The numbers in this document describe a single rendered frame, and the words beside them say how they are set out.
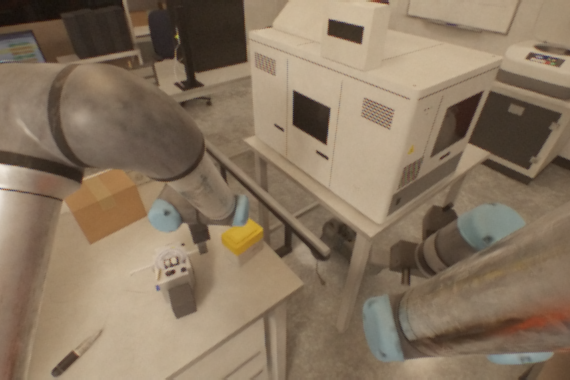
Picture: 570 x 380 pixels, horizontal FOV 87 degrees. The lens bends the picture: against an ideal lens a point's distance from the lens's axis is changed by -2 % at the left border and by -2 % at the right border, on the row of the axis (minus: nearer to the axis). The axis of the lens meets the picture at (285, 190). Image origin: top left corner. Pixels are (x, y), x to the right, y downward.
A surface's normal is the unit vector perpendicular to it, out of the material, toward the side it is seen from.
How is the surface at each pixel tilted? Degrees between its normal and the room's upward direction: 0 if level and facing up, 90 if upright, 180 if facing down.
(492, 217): 25
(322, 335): 0
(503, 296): 91
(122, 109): 61
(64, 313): 0
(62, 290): 0
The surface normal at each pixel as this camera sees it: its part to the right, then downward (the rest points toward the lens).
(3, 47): 0.61, 0.45
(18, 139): 0.55, -0.13
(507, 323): -0.82, 0.48
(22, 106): -0.06, 0.05
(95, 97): 0.33, -0.15
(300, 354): 0.00, -0.77
